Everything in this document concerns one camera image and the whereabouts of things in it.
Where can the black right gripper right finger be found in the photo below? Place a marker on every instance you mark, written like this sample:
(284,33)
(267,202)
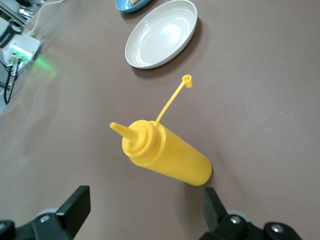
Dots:
(220,225)

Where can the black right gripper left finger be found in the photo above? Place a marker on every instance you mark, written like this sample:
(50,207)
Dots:
(72,215)

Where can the yellow squeeze bottle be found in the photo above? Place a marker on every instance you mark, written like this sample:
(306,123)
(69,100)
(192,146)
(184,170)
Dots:
(175,155)

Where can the brown bread slice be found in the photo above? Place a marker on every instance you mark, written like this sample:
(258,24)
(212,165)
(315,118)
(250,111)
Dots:
(134,2)

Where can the beige round plate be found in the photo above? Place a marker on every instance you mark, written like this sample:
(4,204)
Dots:
(162,35)

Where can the blue round plate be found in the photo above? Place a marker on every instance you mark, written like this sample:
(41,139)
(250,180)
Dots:
(125,6)

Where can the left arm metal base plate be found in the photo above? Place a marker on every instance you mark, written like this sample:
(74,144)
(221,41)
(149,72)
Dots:
(32,61)

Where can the aluminium frame profile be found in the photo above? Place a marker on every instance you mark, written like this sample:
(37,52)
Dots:
(12,15)

